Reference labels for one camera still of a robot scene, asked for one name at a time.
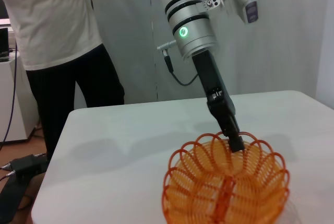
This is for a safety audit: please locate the black cable with silver plug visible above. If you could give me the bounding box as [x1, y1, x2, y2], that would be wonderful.
[157, 40, 200, 87]

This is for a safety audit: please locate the white cabinet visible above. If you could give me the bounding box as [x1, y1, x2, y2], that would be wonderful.
[0, 56, 40, 144]

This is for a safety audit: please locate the person in white shirt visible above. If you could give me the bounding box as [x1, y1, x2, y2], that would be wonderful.
[0, 0, 125, 162]

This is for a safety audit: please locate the black device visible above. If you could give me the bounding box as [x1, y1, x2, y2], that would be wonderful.
[0, 27, 10, 62]

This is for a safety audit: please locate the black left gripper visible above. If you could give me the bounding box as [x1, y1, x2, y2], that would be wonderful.
[192, 50, 246, 154]

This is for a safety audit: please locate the black flat strip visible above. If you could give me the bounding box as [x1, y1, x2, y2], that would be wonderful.
[0, 174, 36, 223]

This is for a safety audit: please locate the black electronic box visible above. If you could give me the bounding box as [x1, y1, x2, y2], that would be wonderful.
[0, 154, 49, 180]

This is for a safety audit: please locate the orange wire basket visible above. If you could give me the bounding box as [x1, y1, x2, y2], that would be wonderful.
[161, 131, 290, 224]

